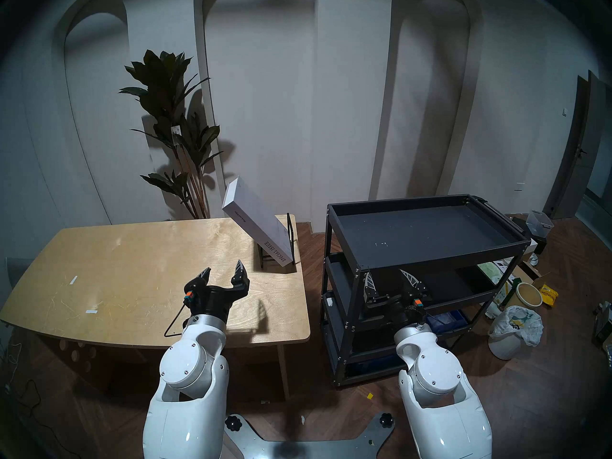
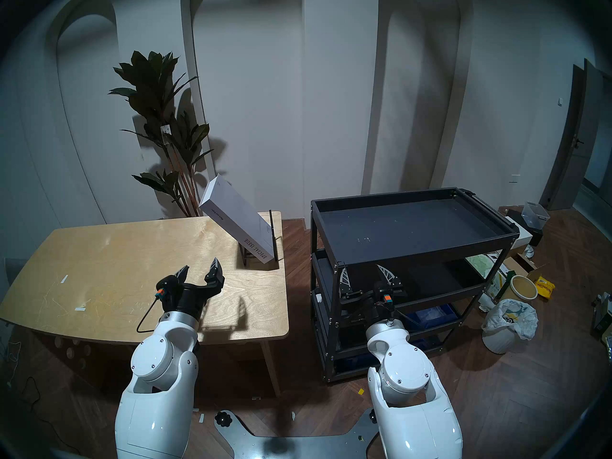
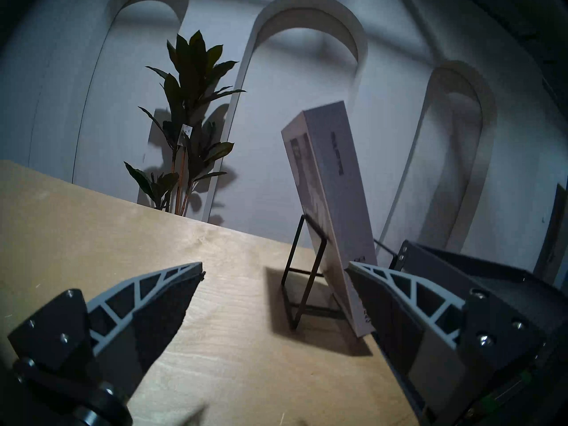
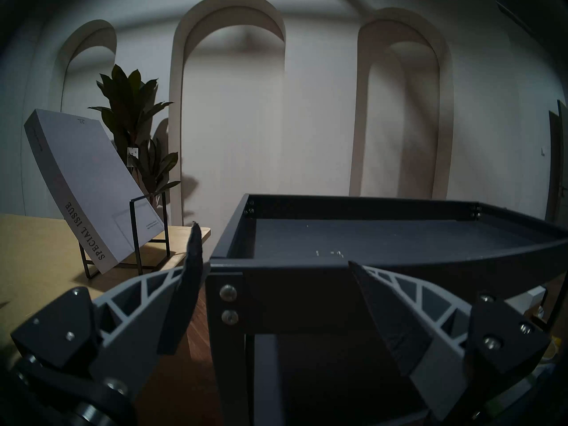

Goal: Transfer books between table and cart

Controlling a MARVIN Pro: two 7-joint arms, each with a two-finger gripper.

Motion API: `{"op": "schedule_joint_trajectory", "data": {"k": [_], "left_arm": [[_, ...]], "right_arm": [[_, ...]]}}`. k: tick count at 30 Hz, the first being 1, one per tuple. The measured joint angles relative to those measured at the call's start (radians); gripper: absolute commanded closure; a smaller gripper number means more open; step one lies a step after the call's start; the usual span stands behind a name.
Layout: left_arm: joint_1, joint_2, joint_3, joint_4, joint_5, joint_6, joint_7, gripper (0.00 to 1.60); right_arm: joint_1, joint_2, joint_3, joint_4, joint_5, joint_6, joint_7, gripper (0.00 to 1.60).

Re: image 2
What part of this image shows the tall green potted plant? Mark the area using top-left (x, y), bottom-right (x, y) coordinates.
top-left (108, 51), bottom-right (216, 218)

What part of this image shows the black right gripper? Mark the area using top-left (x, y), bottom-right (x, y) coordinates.
top-left (339, 264), bottom-right (407, 326)

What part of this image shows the brown cardboard box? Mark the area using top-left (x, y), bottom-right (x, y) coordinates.
top-left (504, 255), bottom-right (546, 284)

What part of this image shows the grey door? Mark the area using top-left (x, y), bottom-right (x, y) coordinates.
top-left (540, 59), bottom-right (604, 211)

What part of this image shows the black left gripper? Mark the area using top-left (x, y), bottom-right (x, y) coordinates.
top-left (156, 258), bottom-right (225, 326)

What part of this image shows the white boxed book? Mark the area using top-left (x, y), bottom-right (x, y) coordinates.
top-left (198, 174), bottom-right (279, 265)

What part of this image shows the black three-shelf utility cart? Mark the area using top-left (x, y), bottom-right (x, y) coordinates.
top-left (310, 187), bottom-right (521, 371)

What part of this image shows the green white paper bag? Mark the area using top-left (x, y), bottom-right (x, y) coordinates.
top-left (468, 253), bottom-right (508, 298)

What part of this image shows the round beige bowl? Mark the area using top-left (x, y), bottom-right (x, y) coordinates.
top-left (510, 274), bottom-right (539, 301)

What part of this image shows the blue bin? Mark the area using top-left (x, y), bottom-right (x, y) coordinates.
top-left (406, 304), bottom-right (457, 330)

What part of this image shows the clear plastic storage box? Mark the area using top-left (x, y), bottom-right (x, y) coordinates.
top-left (521, 201), bottom-right (550, 229)

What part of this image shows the black wire book stand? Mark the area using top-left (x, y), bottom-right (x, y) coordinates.
top-left (238, 209), bottom-right (280, 267)

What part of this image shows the light wooden table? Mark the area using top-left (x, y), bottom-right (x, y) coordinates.
top-left (0, 211), bottom-right (290, 396)

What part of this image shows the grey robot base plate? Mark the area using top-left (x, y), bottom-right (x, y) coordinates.
top-left (214, 408), bottom-right (383, 459)

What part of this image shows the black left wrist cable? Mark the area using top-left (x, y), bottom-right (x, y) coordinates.
top-left (136, 298), bottom-right (161, 333)

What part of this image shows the white bin with plastic bag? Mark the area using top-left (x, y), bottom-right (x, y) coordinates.
top-left (481, 299), bottom-right (539, 355)

